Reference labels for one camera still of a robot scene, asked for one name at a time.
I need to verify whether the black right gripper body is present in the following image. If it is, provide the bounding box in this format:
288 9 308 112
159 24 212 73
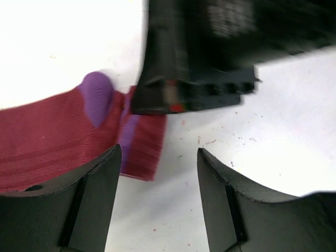
131 1 335 114

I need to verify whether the maroon sock purple toe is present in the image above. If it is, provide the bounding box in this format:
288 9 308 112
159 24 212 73
1 71 166 192

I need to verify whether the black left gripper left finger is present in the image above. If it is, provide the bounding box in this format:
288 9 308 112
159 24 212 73
1 145 122 252

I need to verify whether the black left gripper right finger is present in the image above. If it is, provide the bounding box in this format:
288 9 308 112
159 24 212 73
197 148 335 252

